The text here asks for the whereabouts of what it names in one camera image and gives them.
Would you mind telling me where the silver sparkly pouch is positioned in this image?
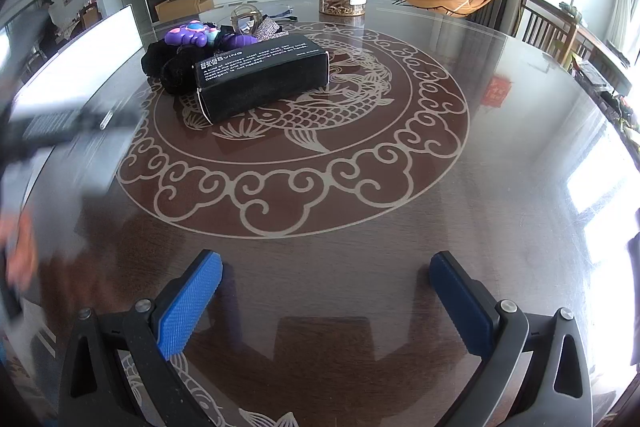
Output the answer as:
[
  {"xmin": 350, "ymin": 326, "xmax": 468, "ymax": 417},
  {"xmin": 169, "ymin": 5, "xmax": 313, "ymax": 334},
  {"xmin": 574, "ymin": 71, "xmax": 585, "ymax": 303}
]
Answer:
[{"xmin": 255, "ymin": 19, "xmax": 284, "ymax": 42}]

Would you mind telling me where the person's left hand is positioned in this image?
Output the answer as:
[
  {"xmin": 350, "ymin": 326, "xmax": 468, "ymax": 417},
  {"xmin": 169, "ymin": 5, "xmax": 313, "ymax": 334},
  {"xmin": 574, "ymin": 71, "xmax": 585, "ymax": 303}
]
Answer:
[{"xmin": 0, "ymin": 212, "xmax": 42, "ymax": 308}]

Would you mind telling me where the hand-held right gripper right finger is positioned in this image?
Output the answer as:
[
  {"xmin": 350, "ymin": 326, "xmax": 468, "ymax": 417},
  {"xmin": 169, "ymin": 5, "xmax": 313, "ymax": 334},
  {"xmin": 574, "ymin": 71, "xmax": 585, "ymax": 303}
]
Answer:
[{"xmin": 429, "ymin": 250, "xmax": 593, "ymax": 427}]

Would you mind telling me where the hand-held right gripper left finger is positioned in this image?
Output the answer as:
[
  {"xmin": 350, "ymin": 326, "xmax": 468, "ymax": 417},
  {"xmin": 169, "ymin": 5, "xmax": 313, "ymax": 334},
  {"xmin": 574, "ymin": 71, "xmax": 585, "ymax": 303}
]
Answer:
[{"xmin": 59, "ymin": 249, "xmax": 224, "ymax": 427}]

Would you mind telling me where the clear glass ring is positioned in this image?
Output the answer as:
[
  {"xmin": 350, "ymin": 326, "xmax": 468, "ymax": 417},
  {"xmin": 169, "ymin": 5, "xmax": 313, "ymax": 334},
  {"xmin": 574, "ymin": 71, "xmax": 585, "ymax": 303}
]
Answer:
[{"xmin": 230, "ymin": 4, "xmax": 262, "ymax": 34}]

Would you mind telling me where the cluttered window side table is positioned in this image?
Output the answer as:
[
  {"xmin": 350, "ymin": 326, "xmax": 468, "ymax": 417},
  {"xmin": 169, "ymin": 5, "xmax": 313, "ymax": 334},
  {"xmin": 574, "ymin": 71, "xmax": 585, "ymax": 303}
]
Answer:
[{"xmin": 570, "ymin": 0, "xmax": 640, "ymax": 135}]

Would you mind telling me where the dark wooden chair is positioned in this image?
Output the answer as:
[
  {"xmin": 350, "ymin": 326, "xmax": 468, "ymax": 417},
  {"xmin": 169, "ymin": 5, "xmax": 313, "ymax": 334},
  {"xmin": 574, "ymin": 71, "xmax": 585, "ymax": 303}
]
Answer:
[{"xmin": 515, "ymin": 0, "xmax": 576, "ymax": 64}]

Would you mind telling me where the black printed cardboard box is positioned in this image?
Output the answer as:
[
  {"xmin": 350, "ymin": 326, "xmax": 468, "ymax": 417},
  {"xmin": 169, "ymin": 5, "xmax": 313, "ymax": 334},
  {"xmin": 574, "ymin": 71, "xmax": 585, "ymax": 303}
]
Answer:
[{"xmin": 192, "ymin": 33, "xmax": 329, "ymax": 124}]

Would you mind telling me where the black fuzzy cloth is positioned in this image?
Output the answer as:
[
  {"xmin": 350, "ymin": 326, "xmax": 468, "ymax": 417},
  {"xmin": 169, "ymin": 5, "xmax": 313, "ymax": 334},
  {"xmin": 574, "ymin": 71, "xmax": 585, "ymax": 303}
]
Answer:
[{"xmin": 140, "ymin": 42, "xmax": 202, "ymax": 96}]

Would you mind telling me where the purple plastic toy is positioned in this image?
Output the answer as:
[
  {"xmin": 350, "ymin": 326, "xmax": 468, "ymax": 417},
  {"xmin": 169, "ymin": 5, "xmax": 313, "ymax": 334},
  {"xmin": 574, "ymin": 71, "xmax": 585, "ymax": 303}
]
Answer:
[{"xmin": 164, "ymin": 21, "xmax": 261, "ymax": 54}]

